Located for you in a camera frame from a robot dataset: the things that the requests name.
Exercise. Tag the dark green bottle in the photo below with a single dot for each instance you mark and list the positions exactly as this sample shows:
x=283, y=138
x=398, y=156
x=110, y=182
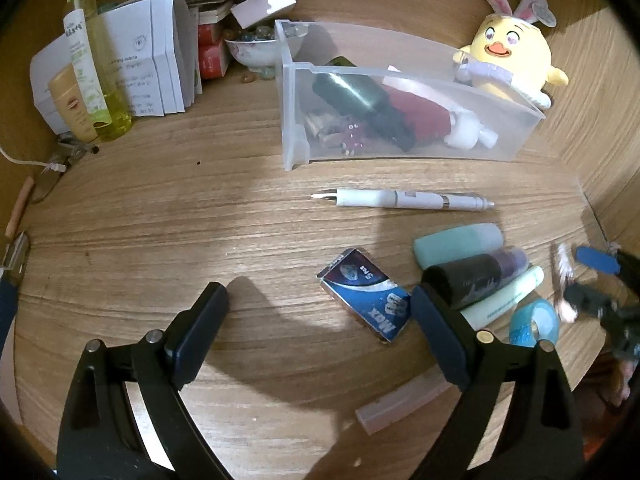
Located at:
x=360, y=95

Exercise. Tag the purple bottle with black cap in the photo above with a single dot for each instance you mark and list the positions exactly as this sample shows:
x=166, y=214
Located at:
x=470, y=275

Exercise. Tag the white pen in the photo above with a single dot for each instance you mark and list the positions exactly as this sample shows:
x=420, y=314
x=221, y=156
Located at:
x=380, y=198

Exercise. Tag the teal capsule case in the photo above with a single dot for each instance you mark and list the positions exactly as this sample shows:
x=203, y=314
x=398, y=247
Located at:
x=455, y=245

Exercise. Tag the silver metal tool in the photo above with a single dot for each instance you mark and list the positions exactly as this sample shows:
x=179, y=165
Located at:
x=17, y=252

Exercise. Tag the white folded paper box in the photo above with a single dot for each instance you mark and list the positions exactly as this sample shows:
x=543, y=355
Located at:
x=135, y=60

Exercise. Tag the light green tube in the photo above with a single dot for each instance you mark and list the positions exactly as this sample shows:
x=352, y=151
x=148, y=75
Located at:
x=505, y=300

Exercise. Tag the yellow-green spray bottle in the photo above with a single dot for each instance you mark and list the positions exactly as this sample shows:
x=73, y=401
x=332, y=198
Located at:
x=107, y=85

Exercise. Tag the red box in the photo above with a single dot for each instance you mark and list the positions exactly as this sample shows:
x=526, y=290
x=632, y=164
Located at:
x=212, y=57

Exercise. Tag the small beige wooden pieces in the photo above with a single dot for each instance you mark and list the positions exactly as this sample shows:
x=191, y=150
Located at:
x=320, y=127

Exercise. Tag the small white box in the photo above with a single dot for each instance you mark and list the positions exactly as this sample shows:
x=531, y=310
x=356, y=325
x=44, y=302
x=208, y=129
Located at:
x=262, y=7

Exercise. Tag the yellow chick plush toy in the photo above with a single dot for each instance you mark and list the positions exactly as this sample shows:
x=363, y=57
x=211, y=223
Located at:
x=515, y=50

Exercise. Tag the dark red small figurine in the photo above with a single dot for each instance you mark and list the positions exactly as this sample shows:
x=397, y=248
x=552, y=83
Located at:
x=352, y=135

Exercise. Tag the beige sunscreen tube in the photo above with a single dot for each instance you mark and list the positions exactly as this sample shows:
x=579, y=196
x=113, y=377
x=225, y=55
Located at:
x=70, y=105

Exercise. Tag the clear plastic storage box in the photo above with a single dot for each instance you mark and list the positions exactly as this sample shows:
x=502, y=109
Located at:
x=295, y=125

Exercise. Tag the translucent glue stick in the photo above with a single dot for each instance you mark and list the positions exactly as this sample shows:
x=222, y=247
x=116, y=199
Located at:
x=395, y=407

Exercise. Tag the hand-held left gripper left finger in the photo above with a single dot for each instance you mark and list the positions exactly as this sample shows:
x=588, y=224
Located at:
x=197, y=335

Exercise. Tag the wooden stick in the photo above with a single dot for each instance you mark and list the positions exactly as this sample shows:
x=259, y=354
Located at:
x=20, y=205

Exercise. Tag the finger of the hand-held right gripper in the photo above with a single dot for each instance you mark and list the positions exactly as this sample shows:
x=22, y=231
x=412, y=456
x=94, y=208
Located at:
x=597, y=260
x=587, y=300

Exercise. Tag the blue gum pack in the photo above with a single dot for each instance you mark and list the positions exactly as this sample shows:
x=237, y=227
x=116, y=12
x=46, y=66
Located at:
x=370, y=300

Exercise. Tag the teal tape roll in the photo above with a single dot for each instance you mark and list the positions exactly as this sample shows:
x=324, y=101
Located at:
x=522, y=332

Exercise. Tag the bowl of glass marbles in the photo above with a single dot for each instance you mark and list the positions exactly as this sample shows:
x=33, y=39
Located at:
x=250, y=55

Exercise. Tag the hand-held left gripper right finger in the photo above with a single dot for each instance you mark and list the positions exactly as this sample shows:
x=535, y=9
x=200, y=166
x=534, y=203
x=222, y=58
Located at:
x=440, y=340

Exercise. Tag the metal clip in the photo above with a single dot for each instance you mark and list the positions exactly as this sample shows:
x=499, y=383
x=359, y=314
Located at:
x=75, y=146

